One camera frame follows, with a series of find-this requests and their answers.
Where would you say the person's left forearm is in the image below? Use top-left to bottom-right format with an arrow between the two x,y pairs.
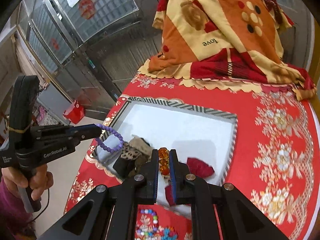
0,177 -> 38,240

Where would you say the leopard print hair bow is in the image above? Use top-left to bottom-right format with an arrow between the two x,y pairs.
121,135 -> 153,178

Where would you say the red velvet hair bow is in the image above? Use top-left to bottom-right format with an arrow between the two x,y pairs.
165,157 -> 215,206

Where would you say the glass block window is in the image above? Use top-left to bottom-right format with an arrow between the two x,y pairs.
47,0 -> 140,43

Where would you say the black cable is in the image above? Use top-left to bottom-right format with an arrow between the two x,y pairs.
31,187 -> 51,222

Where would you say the striped jewelry box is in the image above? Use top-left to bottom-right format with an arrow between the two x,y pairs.
92,97 -> 238,207

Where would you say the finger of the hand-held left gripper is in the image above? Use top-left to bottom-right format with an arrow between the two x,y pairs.
31,124 -> 103,136
31,132 -> 85,149

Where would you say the red floral tablecloth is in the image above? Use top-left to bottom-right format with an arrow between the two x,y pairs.
64,74 -> 318,240

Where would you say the multicolour round bead bracelet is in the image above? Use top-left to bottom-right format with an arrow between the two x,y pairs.
137,206 -> 160,233

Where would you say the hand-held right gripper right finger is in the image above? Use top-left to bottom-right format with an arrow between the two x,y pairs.
169,149 -> 290,240

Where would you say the person's left hand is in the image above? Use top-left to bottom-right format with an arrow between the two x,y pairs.
1,165 -> 54,201

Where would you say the floral fabric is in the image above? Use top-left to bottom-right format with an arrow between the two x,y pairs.
35,105 -> 48,127

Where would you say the round red window decoration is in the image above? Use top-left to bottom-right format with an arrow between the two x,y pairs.
78,0 -> 95,20

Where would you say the purple bead bracelet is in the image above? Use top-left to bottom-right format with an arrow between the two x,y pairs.
95,124 -> 124,153

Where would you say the black hair bow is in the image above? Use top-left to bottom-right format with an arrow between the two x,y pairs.
113,159 -> 137,180

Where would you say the faceted crystal bead bracelet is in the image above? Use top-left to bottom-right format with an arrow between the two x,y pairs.
158,148 -> 170,180

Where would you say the orange red printed blanket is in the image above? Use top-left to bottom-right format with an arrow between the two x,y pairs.
137,0 -> 317,102

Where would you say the grey metal door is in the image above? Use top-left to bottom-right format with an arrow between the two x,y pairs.
85,0 -> 167,110

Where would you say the red bag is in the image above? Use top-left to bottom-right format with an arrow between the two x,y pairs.
62,100 -> 85,125

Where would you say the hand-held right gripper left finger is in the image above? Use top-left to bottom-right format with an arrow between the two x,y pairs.
37,149 -> 160,240

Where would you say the colourful chip bead bracelet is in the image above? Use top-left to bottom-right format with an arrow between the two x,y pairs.
160,226 -> 184,240

